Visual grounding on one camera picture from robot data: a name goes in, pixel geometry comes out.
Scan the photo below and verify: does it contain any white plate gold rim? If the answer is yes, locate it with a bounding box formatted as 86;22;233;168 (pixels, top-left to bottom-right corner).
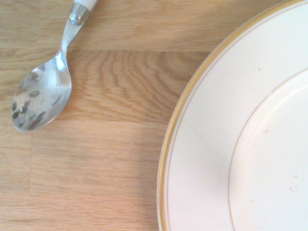
156;0;308;231

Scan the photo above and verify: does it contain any metal spoon white handle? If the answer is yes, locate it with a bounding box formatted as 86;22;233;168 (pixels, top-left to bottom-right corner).
11;0;99;132

